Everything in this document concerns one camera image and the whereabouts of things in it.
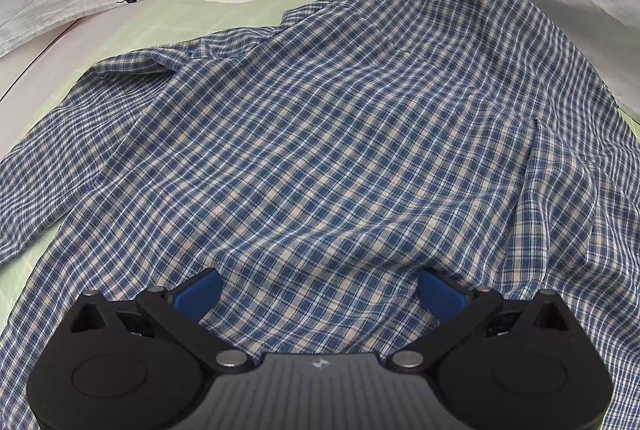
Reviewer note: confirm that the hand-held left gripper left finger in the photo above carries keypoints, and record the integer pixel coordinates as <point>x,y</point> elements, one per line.
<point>200,292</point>

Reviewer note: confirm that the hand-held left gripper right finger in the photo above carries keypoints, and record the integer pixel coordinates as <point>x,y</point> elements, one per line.
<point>440,295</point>

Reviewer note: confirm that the blue plaid shirt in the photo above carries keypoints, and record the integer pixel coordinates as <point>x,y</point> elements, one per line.
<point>320,134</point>

